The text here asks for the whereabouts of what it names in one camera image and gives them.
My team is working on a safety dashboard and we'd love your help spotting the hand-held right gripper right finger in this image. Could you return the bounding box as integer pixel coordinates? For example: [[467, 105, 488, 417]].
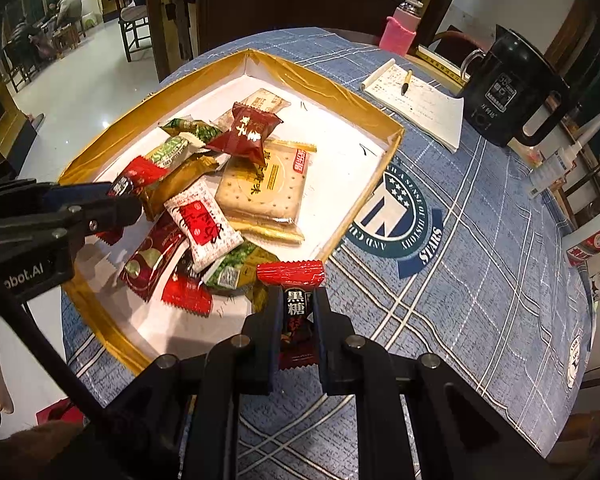
[[312, 285, 546, 480]]

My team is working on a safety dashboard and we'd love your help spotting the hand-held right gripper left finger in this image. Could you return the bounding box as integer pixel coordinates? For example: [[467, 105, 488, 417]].
[[100, 282, 281, 480]]

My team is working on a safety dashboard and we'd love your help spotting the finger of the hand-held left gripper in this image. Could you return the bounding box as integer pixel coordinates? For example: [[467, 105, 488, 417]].
[[0, 180, 112, 228], [0, 196, 142, 261]]

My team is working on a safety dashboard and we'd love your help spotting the red black snack packet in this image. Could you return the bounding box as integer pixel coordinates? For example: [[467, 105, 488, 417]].
[[256, 259, 327, 372], [95, 155, 172, 247]]

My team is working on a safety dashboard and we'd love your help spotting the red packet round print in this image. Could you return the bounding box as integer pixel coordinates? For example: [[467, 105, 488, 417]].
[[117, 212, 191, 302]]

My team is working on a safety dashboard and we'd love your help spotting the green white snack packet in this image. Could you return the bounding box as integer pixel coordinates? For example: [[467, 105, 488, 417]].
[[147, 136, 203, 167]]

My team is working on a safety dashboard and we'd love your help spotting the white red snack packet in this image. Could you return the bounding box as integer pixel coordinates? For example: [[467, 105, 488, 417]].
[[165, 180, 244, 273]]

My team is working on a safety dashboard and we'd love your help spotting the yellow cracker packet red label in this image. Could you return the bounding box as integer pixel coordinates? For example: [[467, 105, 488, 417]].
[[214, 140, 318, 226]]

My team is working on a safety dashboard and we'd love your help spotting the large dark red snack packet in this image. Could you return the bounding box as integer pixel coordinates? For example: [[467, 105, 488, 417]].
[[205, 102, 286, 167]]

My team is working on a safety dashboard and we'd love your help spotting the gold edged cardboard tray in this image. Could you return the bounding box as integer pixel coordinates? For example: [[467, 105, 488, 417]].
[[57, 47, 406, 376]]

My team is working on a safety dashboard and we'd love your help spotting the clear beige cracker packet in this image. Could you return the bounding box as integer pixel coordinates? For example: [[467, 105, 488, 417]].
[[214, 88, 292, 128]]

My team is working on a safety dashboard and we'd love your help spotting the person's left forearm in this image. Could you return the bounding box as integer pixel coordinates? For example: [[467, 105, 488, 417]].
[[0, 420, 86, 480]]

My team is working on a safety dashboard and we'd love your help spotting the gold brown snack packet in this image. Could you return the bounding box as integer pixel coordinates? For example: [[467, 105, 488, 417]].
[[139, 154, 220, 222]]

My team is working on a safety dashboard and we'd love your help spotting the green pea snack packet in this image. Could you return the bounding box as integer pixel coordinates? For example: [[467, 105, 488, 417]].
[[202, 241, 268, 292]]

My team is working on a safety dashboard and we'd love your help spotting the plain red snack packet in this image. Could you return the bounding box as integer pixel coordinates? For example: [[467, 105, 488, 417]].
[[161, 267, 214, 318]]

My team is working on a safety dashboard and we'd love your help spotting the blue plaid tablecloth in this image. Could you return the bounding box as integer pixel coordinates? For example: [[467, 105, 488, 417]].
[[60, 27, 596, 480]]

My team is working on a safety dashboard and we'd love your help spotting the wooden chair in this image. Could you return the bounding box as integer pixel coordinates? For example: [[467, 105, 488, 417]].
[[107, 0, 151, 63]]

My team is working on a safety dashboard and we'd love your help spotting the open white notebook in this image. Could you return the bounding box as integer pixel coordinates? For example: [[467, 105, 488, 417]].
[[360, 57, 465, 153]]

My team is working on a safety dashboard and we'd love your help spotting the dark wooden cabinet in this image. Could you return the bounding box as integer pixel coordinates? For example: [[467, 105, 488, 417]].
[[195, 0, 406, 56]]

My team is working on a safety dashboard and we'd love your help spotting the white liquor bottle red label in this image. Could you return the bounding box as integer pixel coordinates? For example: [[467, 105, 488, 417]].
[[562, 212, 600, 268]]

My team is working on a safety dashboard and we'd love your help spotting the white plastic bottle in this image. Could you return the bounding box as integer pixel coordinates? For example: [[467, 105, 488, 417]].
[[527, 112, 600, 198]]

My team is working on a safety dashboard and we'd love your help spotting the black electric kettle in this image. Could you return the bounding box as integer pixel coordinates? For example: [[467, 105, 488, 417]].
[[455, 25, 571, 148]]

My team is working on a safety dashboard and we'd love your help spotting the bottle with pink sleeve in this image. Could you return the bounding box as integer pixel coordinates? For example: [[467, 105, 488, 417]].
[[378, 0, 423, 58]]

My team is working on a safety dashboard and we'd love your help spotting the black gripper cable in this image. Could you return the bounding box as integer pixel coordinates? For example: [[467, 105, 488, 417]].
[[0, 265, 116, 431]]

